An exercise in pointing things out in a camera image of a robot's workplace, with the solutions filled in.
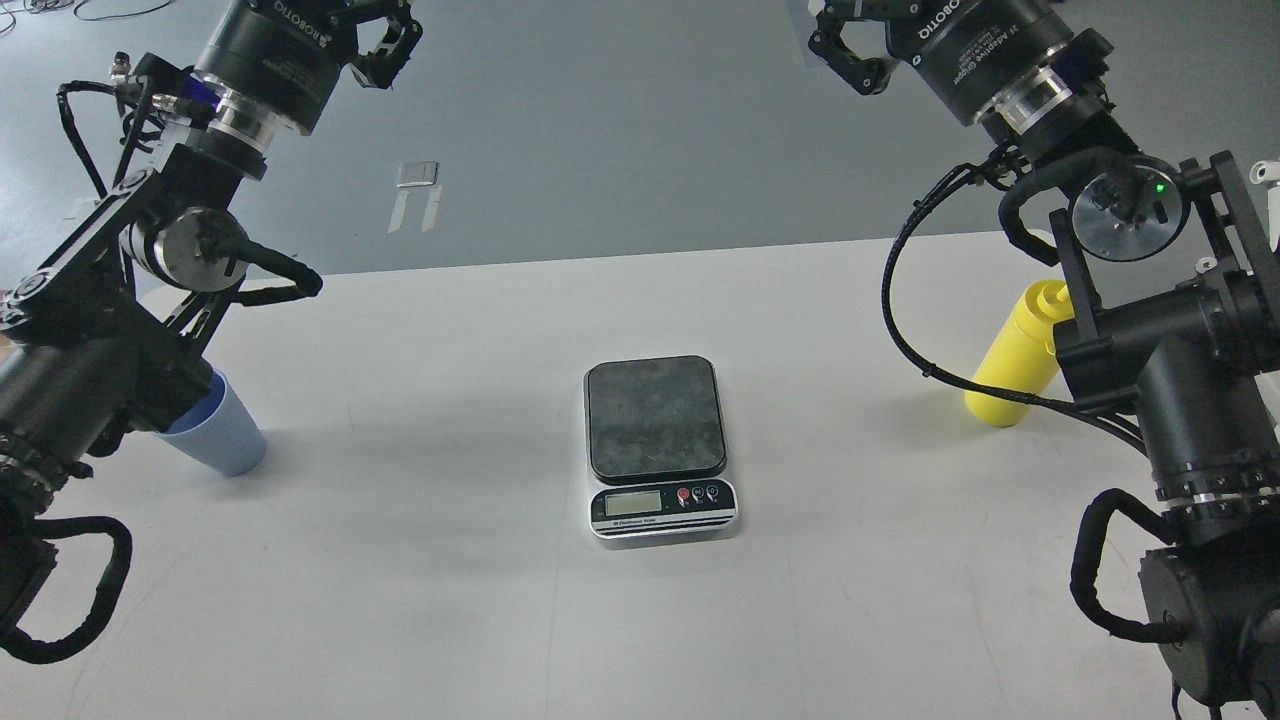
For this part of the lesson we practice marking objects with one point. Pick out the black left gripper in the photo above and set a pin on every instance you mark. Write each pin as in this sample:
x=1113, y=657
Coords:
x=288, y=54

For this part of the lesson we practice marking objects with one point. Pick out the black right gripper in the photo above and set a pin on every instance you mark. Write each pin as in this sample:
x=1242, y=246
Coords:
x=966, y=51

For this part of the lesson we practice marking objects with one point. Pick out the yellow squeeze bottle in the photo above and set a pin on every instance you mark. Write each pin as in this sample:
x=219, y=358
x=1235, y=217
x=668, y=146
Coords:
x=1022, y=358

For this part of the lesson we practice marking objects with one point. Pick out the blue ribbed plastic cup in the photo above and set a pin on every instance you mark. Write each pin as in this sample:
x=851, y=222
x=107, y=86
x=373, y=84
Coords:
x=219, y=431

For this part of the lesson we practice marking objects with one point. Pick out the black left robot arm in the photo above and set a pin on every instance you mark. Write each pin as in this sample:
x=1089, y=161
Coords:
x=109, y=334

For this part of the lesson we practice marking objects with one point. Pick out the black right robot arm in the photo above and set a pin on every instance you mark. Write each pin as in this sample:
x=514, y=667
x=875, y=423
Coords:
x=1173, y=287

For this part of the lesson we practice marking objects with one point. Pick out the black digital kitchen scale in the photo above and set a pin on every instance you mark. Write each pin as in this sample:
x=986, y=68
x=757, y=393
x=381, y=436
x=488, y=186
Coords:
x=656, y=450

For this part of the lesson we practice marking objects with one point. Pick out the grey floor outlet plate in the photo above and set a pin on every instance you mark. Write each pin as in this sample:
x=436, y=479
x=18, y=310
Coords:
x=417, y=174

